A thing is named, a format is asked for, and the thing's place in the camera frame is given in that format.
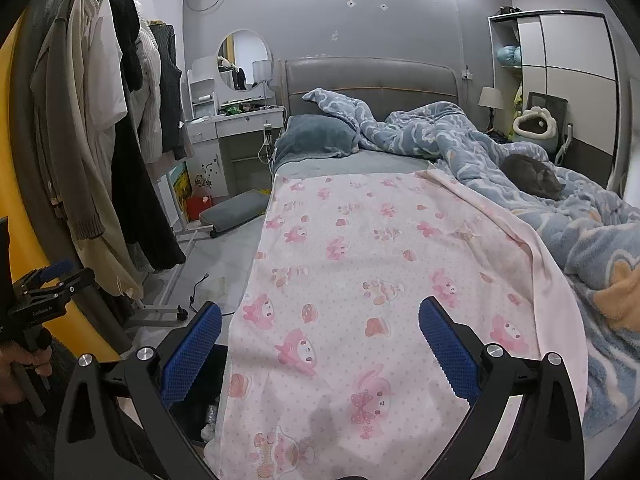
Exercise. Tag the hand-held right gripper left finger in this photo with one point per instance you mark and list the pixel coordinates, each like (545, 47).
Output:
(192, 355)

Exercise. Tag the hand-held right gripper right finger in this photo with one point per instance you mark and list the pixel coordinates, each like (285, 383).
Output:
(445, 355)

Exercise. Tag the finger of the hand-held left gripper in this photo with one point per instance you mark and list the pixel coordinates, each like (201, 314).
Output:
(70, 285)
(57, 269)

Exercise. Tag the person's left hand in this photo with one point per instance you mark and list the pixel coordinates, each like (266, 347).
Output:
(7, 375)

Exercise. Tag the white clothes rack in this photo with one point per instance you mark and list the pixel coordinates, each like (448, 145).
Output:
(160, 312)

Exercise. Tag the cream long coat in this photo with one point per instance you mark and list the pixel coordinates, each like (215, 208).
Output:
(95, 200)

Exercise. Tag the pink printed blanket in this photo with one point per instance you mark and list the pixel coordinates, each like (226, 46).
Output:
(375, 285)

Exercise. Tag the black hanging garment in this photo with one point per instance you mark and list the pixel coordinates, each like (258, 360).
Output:
(145, 210)

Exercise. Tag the red bag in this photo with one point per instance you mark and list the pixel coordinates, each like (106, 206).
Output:
(199, 207)

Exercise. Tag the colourful picture board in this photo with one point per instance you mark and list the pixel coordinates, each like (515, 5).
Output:
(180, 185)

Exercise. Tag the olive hanging coat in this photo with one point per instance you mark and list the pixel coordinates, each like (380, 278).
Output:
(55, 120)

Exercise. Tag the grey padded stool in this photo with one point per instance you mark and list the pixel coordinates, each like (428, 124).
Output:
(232, 210)

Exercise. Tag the white ribbed sweater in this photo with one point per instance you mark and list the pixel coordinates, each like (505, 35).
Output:
(147, 110)

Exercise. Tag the blue patterned duvet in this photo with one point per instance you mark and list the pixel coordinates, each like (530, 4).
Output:
(590, 240)

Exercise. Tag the grey cat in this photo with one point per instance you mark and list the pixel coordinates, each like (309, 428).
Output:
(530, 177)

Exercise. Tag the grey bed sheet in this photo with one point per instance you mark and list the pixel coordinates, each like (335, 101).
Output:
(360, 165)

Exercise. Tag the grey knit vest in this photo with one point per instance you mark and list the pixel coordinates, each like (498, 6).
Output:
(167, 90)

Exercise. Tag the white hanging shirt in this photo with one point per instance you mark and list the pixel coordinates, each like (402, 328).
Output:
(112, 60)

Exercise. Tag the white dressing table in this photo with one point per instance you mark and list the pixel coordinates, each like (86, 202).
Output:
(240, 127)

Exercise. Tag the pile of cosmetics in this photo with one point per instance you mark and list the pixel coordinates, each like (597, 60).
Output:
(242, 107)

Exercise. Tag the shell-shaped cat bed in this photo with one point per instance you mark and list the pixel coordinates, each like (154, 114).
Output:
(534, 125)

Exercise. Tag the blue-grey pillow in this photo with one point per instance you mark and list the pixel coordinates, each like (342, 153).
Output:
(315, 135)

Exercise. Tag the bedside table lamp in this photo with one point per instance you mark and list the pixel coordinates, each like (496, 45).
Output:
(490, 97)

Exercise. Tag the yellow-green plush toy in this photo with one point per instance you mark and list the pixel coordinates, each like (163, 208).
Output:
(517, 99)

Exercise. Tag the black office chair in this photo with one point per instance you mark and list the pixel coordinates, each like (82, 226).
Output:
(555, 102)

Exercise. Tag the white shade dresser lamp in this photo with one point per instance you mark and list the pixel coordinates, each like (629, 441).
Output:
(261, 71)

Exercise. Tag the grey bed headboard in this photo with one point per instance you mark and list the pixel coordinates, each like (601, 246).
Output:
(370, 80)

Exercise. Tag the blue plush toy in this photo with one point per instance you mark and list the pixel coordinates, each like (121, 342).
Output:
(509, 56)

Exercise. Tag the white wardrobe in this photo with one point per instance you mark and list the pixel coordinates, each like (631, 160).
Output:
(570, 70)

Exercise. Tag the white wall socket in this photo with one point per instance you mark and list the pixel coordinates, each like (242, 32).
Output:
(467, 75)

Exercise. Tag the round wall mirror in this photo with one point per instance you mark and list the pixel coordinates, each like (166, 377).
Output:
(247, 52)

